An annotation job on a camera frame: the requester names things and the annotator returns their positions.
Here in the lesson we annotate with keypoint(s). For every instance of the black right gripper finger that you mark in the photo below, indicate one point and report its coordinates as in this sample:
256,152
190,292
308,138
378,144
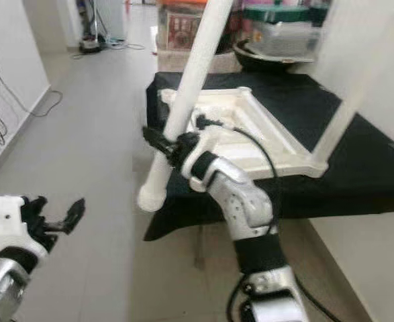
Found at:
160,142

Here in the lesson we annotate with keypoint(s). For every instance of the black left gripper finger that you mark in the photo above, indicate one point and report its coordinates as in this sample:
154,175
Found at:
39,202
75,216

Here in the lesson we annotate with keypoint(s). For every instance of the white plastic table leg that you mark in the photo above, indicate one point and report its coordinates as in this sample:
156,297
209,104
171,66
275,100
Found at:
196,80
344,114

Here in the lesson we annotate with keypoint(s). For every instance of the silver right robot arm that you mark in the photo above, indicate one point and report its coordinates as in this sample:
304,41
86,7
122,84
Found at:
243,201

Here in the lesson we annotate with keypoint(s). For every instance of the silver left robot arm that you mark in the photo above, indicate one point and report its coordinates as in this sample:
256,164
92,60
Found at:
5,288

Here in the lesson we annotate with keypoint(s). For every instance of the white plastic table top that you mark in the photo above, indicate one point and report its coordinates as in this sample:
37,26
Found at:
250,153

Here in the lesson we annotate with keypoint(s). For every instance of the upright vacuum cleaner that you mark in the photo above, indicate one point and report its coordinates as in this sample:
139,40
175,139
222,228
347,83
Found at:
91,43

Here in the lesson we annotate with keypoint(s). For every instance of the black bag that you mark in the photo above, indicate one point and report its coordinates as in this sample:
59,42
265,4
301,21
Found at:
231,33

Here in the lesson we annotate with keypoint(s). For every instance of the clear plastic storage container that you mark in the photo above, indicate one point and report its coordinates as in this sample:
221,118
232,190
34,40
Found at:
287,39

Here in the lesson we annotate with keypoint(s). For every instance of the dark green pot lid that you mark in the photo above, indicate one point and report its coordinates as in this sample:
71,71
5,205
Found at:
280,13

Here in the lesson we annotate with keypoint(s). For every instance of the black tablecloth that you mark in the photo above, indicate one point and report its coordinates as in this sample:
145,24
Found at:
358,181

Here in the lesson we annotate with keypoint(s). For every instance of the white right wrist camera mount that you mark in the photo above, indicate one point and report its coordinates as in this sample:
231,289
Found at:
207,146

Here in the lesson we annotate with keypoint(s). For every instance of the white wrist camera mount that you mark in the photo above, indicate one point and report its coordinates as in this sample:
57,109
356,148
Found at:
5,218
207,146

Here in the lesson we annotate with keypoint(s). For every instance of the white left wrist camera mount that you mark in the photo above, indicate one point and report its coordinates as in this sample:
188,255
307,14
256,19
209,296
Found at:
5,218

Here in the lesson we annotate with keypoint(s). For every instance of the grey metal table frame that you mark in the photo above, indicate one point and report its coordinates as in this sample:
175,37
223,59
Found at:
201,248

